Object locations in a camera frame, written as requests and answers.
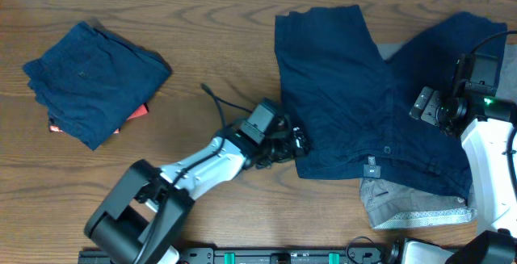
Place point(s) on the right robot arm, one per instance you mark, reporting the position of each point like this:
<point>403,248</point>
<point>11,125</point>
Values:
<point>486,127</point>

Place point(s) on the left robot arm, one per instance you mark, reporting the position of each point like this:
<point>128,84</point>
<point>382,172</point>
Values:
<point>144,212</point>

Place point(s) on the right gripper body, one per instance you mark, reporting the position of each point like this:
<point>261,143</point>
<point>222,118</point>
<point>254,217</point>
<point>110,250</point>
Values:
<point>447,127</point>

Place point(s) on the navy blue shorts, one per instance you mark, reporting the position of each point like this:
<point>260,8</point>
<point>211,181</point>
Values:
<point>354,106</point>

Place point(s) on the grey shorts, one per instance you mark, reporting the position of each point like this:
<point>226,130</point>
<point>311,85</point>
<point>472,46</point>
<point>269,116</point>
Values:
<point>391,205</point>

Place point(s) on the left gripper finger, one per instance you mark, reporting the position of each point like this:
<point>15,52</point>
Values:
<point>298,135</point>
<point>300,147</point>

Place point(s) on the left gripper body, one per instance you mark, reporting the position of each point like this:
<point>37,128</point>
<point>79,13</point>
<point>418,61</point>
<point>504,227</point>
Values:
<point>277,149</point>

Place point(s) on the folded navy shorts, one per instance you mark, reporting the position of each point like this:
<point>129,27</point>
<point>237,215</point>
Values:
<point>91,81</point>

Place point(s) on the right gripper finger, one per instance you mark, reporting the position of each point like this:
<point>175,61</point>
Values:
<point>421,102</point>
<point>430,114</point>

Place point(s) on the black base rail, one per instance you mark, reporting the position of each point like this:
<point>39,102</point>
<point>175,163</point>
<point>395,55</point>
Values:
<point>263,256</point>

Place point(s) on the red folded garment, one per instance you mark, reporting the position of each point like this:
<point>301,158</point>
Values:
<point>139,112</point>

